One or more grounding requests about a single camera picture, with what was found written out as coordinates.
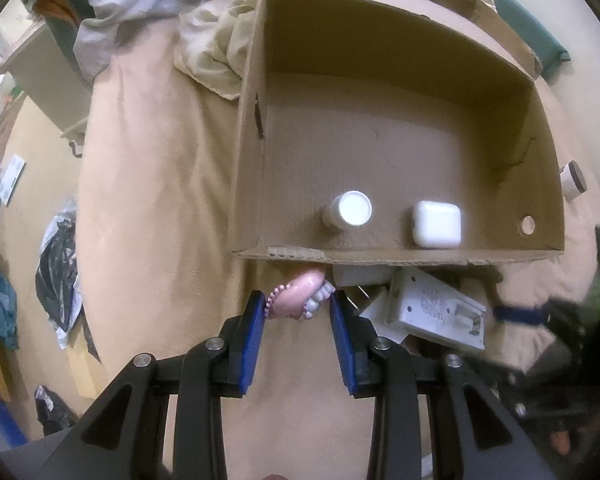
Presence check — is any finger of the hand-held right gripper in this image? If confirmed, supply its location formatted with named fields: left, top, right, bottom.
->
left=494, top=300, right=600, bottom=328

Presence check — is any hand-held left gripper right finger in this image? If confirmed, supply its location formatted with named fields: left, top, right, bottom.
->
left=329, top=291, right=556, bottom=480

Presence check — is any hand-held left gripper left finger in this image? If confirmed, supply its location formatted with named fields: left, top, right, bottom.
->
left=32, top=290, right=267, bottom=480

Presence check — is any pink denture model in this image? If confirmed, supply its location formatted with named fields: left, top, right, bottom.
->
left=264, top=267, right=337, bottom=322

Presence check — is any white power adapter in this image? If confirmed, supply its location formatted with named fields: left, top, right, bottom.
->
left=387, top=267, right=487, bottom=351

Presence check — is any cardboard box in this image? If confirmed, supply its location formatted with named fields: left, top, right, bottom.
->
left=228, top=0, right=567, bottom=267

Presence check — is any white flat card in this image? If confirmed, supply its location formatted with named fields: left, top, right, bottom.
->
left=358, top=285, right=408, bottom=343

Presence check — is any white earbuds case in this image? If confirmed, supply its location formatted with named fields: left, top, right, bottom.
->
left=411, top=201, right=462, bottom=249

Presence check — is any white pill bottle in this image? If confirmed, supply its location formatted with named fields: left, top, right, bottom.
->
left=321, top=190, right=373, bottom=233

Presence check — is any white cup with dark rim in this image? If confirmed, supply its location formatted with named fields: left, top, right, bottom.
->
left=559, top=160, right=588, bottom=202

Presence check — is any beige blanket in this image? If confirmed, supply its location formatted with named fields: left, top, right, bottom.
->
left=77, top=20, right=600, bottom=480

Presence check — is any small black plastic bag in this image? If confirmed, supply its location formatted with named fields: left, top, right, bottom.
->
left=34, top=385, right=76, bottom=436

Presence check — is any teal cloth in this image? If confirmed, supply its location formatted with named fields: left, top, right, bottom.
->
left=0, top=262, right=20, bottom=351

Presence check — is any white paper sheet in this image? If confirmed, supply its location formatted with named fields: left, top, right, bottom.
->
left=0, top=155, right=27, bottom=206

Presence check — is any cream crumpled cloth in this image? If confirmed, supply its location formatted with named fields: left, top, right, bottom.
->
left=179, top=0, right=261, bottom=101

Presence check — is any grey crumpled cloth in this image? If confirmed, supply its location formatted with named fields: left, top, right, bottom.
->
left=72, top=0, right=241, bottom=86

